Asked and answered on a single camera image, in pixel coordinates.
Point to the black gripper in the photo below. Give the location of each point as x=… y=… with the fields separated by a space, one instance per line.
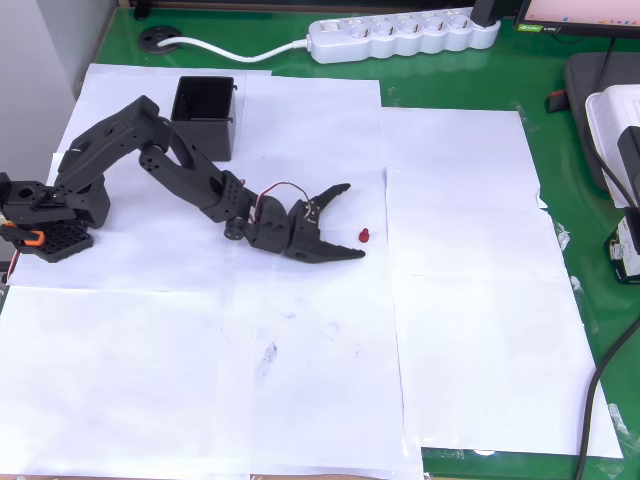
x=306 y=239

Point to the small red object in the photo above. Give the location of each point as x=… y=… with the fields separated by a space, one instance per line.
x=364 y=235

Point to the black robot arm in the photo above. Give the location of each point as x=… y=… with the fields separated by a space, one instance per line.
x=100 y=145

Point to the black square plastic cup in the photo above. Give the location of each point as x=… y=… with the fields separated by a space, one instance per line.
x=210 y=100

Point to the white paper sheet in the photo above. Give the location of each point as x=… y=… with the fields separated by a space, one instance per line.
x=100 y=390
x=325 y=375
x=450 y=140
x=165 y=265
x=500 y=375
x=475 y=235
x=310 y=140

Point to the white power strip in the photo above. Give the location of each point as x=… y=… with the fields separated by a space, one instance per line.
x=400 y=37

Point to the red black usb stick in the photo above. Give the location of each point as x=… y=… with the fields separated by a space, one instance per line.
x=556 y=101

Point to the black power plug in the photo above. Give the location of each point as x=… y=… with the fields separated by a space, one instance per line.
x=485 y=11

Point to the white foam container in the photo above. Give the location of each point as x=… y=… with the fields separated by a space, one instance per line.
x=607 y=120

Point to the orange black table clamp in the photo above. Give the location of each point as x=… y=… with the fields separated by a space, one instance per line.
x=30 y=237

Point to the black computer monitor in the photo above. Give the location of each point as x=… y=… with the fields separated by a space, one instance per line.
x=575 y=12

